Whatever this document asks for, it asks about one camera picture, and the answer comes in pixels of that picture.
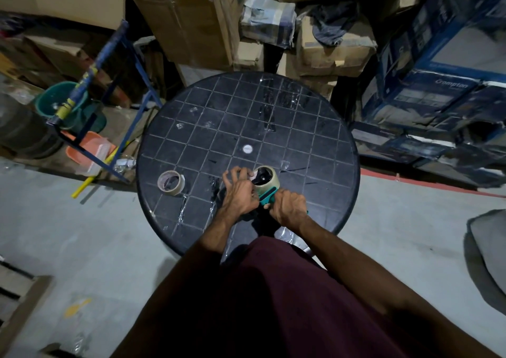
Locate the person's left hand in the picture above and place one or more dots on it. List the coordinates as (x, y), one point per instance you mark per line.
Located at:
(239, 195)

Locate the person's right hand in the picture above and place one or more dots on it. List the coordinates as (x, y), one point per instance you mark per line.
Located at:
(290, 208)

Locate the person's left fingers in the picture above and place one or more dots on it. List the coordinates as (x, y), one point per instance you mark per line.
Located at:
(236, 175)

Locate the person's right fingers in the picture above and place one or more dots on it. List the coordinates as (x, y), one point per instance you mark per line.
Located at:
(274, 204)

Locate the teal tape dispenser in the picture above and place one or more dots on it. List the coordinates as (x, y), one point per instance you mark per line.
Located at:
(265, 197)

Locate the clear tape roll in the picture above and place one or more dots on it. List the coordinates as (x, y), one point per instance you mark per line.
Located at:
(268, 178)
(170, 181)

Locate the person's right forearm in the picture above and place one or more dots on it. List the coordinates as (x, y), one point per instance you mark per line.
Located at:
(348, 263)

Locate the person's left forearm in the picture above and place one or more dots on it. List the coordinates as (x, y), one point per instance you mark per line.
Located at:
(223, 231)

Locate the clear plastic sheet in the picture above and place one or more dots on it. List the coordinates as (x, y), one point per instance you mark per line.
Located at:
(285, 236)

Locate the loose clear tape roll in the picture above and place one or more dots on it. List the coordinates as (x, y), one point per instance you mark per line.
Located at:
(170, 181)

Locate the maroon shirt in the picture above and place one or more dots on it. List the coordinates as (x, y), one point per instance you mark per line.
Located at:
(257, 310)

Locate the crumpled clear plastic bottle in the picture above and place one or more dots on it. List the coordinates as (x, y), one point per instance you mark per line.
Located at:
(125, 163)

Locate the small cardboard box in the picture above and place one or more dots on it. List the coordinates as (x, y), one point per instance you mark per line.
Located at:
(248, 55)

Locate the low cardboard box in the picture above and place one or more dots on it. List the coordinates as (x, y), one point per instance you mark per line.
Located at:
(316, 83)

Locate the orange plastic dustpan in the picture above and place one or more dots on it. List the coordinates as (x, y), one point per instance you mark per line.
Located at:
(89, 152)

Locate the yellow stick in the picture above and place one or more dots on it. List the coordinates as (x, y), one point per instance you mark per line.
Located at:
(85, 185)

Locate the dented cardboard box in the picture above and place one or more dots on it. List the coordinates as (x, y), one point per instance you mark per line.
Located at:
(340, 57)

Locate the plastic wrapped package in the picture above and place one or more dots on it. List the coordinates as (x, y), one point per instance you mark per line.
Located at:
(268, 17)

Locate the crushed blue printed box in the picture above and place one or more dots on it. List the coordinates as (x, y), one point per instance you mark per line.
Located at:
(427, 148)

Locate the large tall cardboard box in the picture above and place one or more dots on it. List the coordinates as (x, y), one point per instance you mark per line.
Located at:
(185, 17)

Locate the blue metal stand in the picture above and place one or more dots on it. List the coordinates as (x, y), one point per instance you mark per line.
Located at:
(118, 53)

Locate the dark grey cloth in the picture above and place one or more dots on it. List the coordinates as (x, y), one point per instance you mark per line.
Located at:
(334, 23)

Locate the flat blue printed box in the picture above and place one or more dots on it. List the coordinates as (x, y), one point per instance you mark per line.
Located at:
(423, 96)

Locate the green plastic bucket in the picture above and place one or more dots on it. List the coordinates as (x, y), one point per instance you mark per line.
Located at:
(55, 96)

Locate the brown cardboard box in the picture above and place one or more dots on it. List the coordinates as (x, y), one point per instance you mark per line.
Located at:
(47, 61)

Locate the grey sack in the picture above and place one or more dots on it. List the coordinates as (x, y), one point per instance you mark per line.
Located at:
(490, 255)

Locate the wooden pallet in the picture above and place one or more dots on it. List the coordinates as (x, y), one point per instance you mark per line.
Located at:
(17, 302)

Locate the large blue printed box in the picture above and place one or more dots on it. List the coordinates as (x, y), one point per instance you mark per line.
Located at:
(454, 25)

